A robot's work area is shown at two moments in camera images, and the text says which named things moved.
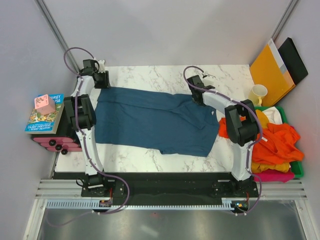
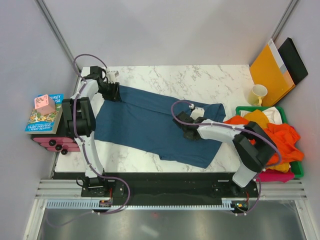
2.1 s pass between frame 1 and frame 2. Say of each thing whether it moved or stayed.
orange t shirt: stayed
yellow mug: stayed
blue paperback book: stayed
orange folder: stayed
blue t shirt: moved
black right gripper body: moved
